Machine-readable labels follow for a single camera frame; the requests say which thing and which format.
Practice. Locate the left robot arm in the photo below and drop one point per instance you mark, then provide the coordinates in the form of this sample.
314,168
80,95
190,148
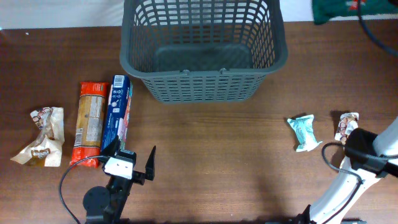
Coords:
106,204

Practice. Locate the grey plastic basket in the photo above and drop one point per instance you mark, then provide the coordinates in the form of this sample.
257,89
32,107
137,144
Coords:
188,51

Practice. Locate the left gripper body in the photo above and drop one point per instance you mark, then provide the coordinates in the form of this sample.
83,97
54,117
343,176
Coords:
120,182

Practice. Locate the beige snack bag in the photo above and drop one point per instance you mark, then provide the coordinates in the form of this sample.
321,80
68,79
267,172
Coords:
46,149
347,124

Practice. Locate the mint green snack packet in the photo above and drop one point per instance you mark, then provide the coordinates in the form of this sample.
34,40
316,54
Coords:
303,128

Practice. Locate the green coffee bag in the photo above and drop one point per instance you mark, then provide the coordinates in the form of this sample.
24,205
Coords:
325,10

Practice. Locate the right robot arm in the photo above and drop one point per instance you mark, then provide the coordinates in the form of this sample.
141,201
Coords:
369,157

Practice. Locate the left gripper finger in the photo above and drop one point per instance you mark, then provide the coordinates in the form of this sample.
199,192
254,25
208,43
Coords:
111,148
150,165

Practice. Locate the orange biscuit pack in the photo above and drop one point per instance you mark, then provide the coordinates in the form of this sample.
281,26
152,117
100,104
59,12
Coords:
89,124

